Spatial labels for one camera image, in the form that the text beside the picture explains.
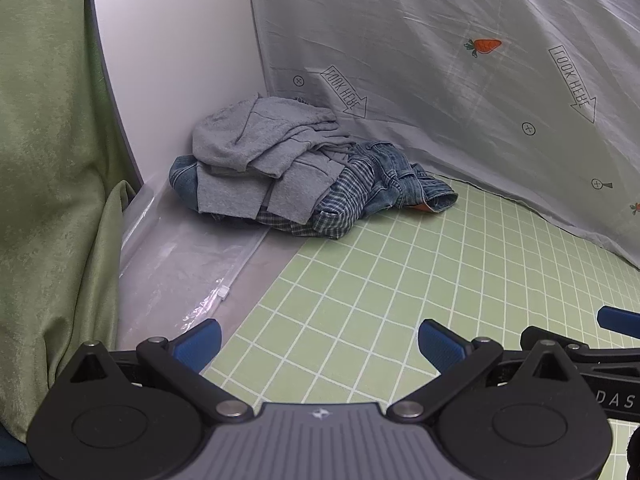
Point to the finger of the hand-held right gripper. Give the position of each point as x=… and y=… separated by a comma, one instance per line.
x=550, y=335
x=617, y=319

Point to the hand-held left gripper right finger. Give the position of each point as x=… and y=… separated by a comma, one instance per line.
x=440, y=345

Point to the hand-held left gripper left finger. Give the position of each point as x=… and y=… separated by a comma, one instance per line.
x=200, y=342

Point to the grey zip hoodie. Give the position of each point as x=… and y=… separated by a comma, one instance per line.
x=250, y=150

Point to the clear plastic zip bag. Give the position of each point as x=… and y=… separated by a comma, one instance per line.
x=175, y=270

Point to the blue denim jeans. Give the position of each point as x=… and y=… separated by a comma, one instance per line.
x=395, y=180

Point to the blue plaid shirt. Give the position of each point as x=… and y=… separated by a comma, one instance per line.
x=330, y=210

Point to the dark blue cloth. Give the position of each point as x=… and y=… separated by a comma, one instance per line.
x=12, y=455

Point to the green curtain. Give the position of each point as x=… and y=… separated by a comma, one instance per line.
x=45, y=160

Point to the grey carrot print sheet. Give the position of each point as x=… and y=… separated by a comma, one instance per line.
x=425, y=85

